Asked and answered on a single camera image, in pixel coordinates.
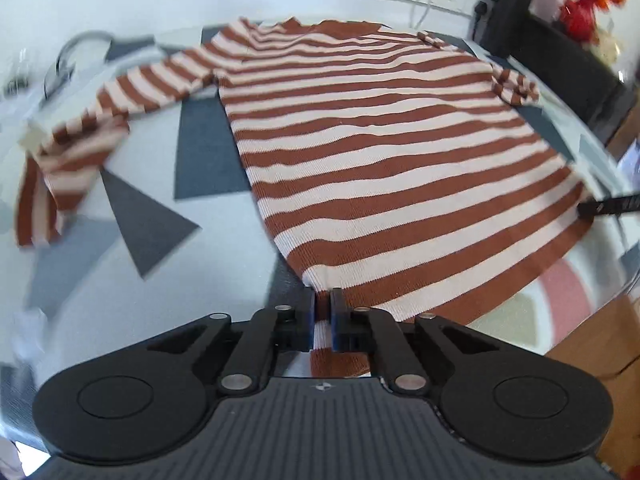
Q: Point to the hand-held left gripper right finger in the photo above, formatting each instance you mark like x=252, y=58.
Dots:
x=334, y=316

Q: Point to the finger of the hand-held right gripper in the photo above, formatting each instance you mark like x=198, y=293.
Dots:
x=607, y=207

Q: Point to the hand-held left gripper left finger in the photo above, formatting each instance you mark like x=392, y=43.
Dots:
x=310, y=314

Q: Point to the brown white striped sweater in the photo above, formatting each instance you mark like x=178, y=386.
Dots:
x=380, y=160

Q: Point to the black cabinet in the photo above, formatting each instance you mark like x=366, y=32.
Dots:
x=565, y=70

